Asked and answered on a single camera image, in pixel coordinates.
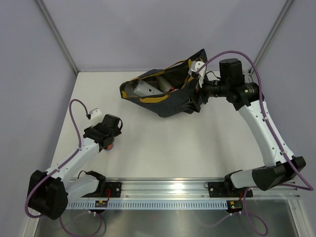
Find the right aluminium frame post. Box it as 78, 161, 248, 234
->
253, 0, 295, 68

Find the beige bottle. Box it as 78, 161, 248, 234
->
157, 76, 173, 93

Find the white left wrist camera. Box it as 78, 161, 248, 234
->
87, 108, 102, 120

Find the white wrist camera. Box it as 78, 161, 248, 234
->
188, 61, 206, 88
87, 108, 102, 120

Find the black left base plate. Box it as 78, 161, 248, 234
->
99, 182, 122, 198

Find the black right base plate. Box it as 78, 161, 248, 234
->
206, 181, 246, 198

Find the cream bottle with flip cap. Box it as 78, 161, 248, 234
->
122, 83, 137, 98

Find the white bottle with black cap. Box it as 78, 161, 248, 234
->
133, 80, 163, 97

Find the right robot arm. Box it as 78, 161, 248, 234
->
188, 58, 306, 196

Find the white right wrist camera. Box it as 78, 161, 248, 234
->
188, 61, 206, 88

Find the grey aluminium corner post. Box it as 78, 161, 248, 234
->
34, 0, 79, 76

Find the aluminium mounting rail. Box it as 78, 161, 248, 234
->
66, 179, 301, 199

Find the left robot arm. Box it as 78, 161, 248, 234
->
25, 114, 123, 220

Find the white slotted cable duct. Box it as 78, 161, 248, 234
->
67, 199, 243, 210

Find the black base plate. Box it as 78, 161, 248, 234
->
206, 181, 246, 198
99, 182, 122, 198

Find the dark denim canvas bag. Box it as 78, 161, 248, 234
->
119, 49, 207, 118

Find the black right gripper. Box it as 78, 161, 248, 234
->
182, 73, 230, 113

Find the orange bottle with blue cap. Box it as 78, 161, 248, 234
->
106, 144, 113, 151

